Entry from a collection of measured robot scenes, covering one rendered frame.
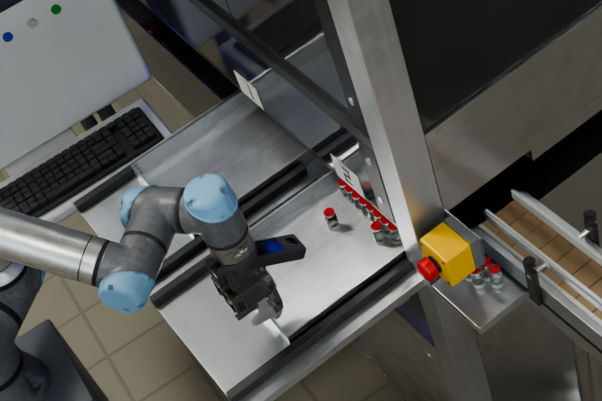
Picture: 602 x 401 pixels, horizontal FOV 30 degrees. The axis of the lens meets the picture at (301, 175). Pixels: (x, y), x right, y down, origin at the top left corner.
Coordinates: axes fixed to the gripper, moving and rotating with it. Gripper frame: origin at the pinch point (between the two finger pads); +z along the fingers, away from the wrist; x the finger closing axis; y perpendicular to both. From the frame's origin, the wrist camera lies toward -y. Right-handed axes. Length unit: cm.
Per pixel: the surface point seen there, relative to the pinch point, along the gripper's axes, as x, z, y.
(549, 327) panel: 13, 42, -48
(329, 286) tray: 0.0, 3.3, -10.7
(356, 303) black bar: 8.1, 1.5, -11.6
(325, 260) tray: -5.5, 3.3, -13.8
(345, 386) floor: -38, 92, -17
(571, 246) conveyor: 28, -2, -44
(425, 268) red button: 18.9, -9.7, -21.1
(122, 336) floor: -98, 92, 21
